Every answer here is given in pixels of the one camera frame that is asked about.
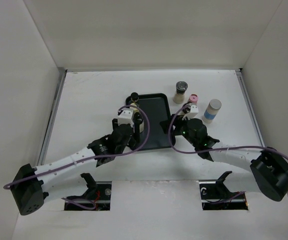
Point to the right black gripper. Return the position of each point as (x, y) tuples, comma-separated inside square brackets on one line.
[(165, 125)]

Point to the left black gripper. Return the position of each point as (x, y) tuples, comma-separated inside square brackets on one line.
[(133, 140)]

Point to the black top grinder bottle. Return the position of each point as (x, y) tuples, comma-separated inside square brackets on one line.
[(140, 121)]

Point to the yellow cap seasoning shaker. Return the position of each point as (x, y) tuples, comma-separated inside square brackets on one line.
[(134, 104)]

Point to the small brown spice bottle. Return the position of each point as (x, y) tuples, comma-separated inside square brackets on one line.
[(134, 97)]

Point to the pink cap seasoning shaker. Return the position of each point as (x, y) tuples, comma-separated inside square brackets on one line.
[(193, 99)]

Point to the black cap pepper grinder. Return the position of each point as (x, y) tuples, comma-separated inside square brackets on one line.
[(179, 96)]

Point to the small dark cap bottle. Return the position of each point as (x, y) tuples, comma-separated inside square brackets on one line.
[(185, 111)]

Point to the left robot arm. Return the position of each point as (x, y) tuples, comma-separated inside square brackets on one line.
[(69, 178)]

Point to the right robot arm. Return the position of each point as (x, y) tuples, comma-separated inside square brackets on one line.
[(266, 169)]

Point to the black rectangular tray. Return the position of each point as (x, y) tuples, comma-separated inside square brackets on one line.
[(156, 107)]

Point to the blue label silver cap jar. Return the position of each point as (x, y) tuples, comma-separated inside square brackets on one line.
[(211, 111)]

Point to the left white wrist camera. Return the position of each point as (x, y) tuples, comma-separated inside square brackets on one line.
[(126, 117)]

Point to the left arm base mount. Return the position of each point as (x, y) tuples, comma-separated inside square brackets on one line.
[(96, 197)]

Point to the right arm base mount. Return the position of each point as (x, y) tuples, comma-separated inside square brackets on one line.
[(215, 196)]

